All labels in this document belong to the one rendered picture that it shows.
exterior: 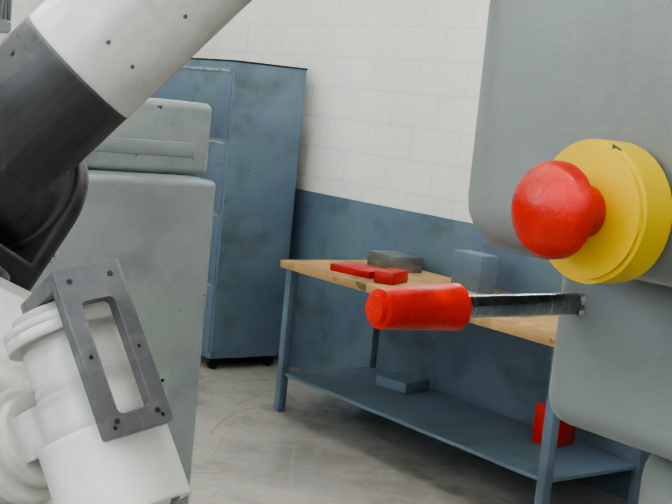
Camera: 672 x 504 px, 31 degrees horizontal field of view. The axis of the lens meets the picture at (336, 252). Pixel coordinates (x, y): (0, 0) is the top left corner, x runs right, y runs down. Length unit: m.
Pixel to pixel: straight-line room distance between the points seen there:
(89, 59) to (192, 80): 7.48
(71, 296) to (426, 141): 6.76
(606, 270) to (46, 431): 0.29
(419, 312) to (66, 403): 0.18
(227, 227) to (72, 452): 7.30
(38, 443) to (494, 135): 0.28
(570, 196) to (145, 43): 0.37
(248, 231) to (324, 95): 1.04
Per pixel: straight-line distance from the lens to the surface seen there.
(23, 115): 0.79
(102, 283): 0.62
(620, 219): 0.51
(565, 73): 0.56
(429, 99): 7.35
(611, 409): 0.66
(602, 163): 0.51
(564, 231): 0.49
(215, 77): 8.01
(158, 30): 0.79
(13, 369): 0.73
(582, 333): 0.67
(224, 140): 7.89
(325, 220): 8.07
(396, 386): 6.94
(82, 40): 0.78
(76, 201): 0.84
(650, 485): 0.71
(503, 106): 0.58
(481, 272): 6.49
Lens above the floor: 1.79
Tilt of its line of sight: 7 degrees down
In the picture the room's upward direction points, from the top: 6 degrees clockwise
